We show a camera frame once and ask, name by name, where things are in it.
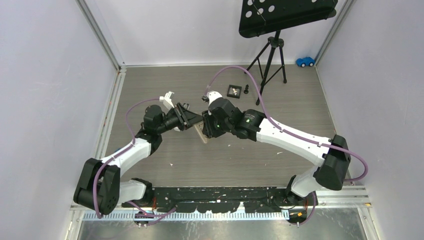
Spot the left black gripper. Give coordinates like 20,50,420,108
156,103,203,135

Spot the white beige remote control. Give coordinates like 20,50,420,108
193,121,208,144

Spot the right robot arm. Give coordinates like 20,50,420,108
202,96,351,205

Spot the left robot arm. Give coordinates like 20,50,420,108
73,103,203,218

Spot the small black square box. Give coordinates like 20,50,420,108
226,84,242,99

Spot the black chess piece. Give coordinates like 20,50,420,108
243,84,249,94

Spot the black music stand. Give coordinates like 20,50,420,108
238,0,338,96

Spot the blue toy car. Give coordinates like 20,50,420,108
295,56,315,68

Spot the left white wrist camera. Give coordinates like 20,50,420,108
159,91,175,110

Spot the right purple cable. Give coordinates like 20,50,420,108
203,65,369,183

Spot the purple cable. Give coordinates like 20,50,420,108
92,97,167,220
203,65,369,183

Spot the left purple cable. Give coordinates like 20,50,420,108
92,97,167,220

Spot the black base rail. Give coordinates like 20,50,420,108
132,186,318,214

